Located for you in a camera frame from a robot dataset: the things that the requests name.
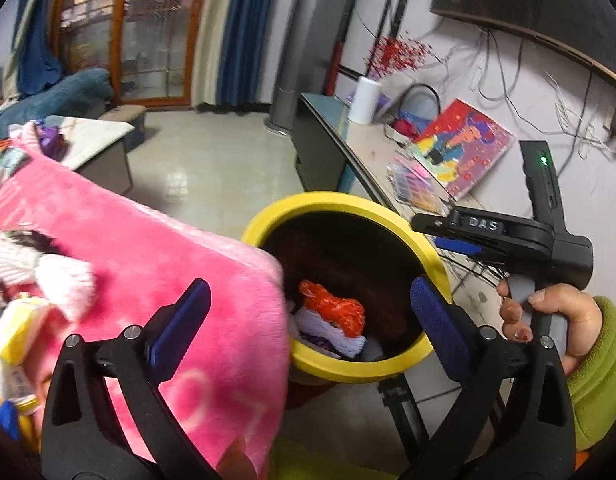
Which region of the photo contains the blue sofa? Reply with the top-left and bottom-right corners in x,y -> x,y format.
0,67 -> 113,141

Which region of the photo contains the silver tower air conditioner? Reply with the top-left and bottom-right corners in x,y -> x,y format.
265,0 -> 339,136

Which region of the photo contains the glass topped television stand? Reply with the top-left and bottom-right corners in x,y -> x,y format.
290,91 -> 616,456

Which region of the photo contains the box of coloured pens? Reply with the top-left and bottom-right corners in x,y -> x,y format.
387,157 -> 456,213

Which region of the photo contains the purple plastic item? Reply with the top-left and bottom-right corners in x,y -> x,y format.
40,125 -> 68,157

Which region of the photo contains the basket with black handle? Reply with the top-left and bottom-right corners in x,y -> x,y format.
393,82 -> 443,142

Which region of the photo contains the white foam fruit net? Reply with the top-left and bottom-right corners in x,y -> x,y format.
288,305 -> 369,361

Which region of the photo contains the blue and beige curtain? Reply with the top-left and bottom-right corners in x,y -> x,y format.
195,0 -> 283,111
2,0 -> 63,98

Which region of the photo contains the colourful painting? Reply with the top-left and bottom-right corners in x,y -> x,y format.
410,99 -> 516,200

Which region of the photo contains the pink printed blanket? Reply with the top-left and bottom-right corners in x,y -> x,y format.
0,120 -> 289,480

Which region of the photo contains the red plastic bag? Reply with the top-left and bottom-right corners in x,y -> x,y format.
298,280 -> 366,338

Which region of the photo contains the yellow rimmed trash bin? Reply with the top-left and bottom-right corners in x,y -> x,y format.
242,191 -> 453,386

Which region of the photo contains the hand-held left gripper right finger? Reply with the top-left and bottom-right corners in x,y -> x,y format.
400,276 -> 579,480

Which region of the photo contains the person's left hand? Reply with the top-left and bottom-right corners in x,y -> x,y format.
215,435 -> 259,480

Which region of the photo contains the grey coffee table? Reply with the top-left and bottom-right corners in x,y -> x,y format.
42,105 -> 148,196

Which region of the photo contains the bundle of wall cables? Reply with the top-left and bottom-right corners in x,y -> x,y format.
433,25 -> 616,161

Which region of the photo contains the person's right forearm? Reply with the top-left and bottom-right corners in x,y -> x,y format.
565,295 -> 616,453

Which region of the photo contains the white vase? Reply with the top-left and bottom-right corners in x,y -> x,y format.
349,76 -> 379,124

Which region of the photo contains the white plastic bag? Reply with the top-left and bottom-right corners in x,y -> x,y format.
0,300 -> 53,413

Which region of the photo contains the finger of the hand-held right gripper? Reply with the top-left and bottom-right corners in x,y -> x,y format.
412,212 -> 459,237
434,236 -> 504,267

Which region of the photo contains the person's right hand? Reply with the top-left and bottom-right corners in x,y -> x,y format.
497,277 -> 603,377

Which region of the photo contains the wooden sliding glass door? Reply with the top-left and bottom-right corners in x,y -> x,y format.
48,0 -> 219,108

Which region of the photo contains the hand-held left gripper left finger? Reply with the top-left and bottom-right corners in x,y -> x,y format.
40,277 -> 223,480

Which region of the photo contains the person's green clothing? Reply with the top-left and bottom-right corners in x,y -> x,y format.
270,437 -> 403,480

